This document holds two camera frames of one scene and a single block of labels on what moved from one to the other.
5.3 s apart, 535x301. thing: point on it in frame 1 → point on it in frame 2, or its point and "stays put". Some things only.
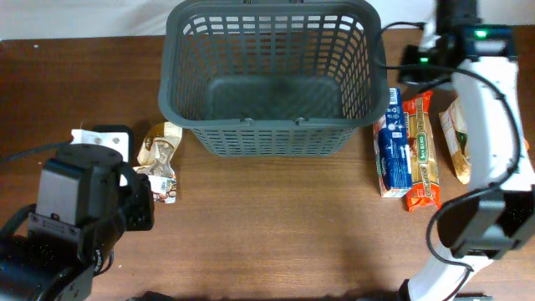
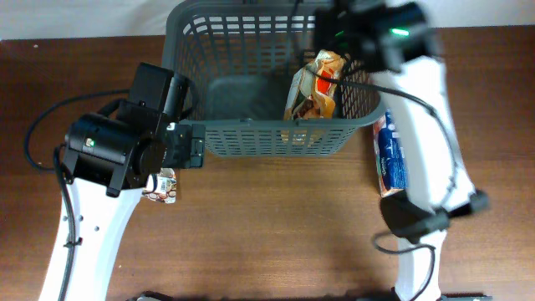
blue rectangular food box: [392, 156] stays put
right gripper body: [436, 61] → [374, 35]
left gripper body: [137, 213] → [184, 153]
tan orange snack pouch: [455, 128] → [312, 89]
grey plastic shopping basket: [273, 79] stays put
